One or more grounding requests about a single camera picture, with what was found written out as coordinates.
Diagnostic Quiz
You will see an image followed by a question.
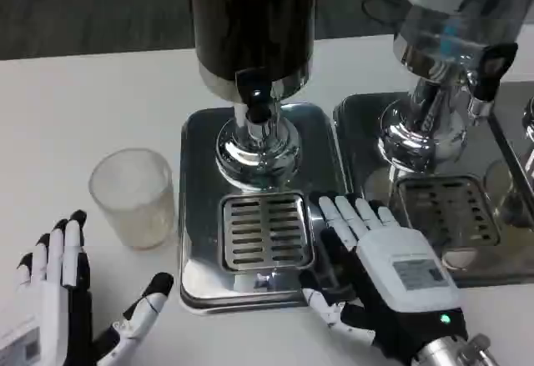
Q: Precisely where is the drink dispenser with dark liquid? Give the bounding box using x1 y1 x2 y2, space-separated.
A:
187 0 319 193

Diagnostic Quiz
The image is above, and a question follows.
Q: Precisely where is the steel drip tray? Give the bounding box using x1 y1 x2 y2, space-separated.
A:
332 93 534 288
178 101 356 315

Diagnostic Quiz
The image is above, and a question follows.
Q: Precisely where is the black tap of dark dispenser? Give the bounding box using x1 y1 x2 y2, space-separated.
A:
235 68 277 142

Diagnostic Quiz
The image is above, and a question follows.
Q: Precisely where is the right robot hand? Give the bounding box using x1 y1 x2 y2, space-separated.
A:
298 190 469 358

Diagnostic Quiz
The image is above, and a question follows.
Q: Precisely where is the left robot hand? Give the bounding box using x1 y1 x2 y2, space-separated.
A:
0 209 174 366

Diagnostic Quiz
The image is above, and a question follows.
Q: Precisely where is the black tap of clear dispenser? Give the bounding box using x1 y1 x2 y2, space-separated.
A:
466 42 519 118

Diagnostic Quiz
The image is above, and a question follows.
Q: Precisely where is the steel slotted tray grid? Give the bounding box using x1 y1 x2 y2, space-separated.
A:
393 175 501 251
219 192 315 274

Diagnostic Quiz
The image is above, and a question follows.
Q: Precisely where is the drink dispenser with clear tank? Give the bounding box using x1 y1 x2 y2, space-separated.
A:
360 0 534 176

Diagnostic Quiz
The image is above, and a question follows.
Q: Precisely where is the clear ribbed glass cup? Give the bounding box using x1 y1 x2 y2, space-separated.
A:
88 147 176 252

